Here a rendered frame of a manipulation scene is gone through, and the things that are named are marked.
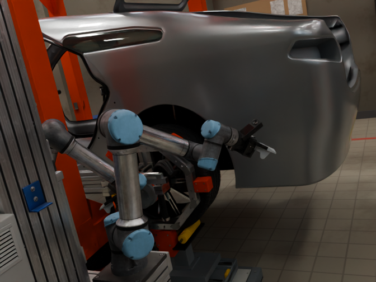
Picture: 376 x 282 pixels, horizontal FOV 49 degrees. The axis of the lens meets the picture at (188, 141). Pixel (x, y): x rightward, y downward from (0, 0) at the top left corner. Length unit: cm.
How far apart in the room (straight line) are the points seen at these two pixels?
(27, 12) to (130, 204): 133
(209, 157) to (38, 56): 121
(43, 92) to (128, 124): 105
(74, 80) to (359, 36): 421
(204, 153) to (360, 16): 545
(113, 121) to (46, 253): 53
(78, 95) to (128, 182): 430
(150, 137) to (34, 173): 44
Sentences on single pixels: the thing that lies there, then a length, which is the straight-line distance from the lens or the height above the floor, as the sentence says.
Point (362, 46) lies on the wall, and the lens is 685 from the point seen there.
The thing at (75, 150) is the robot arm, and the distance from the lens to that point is 190.
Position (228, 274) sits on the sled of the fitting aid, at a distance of 278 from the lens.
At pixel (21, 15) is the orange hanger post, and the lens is 239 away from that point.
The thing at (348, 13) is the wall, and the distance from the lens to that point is 685.
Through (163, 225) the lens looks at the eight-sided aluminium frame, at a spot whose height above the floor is 61.
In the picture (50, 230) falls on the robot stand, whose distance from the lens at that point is 157.
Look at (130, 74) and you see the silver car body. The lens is 259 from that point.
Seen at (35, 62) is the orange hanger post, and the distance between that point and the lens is 238.
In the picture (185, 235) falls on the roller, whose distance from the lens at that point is 255.
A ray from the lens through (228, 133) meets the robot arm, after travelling 163.
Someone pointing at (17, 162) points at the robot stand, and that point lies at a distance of 147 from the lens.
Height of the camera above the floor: 163
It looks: 13 degrees down
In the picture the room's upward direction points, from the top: 11 degrees counter-clockwise
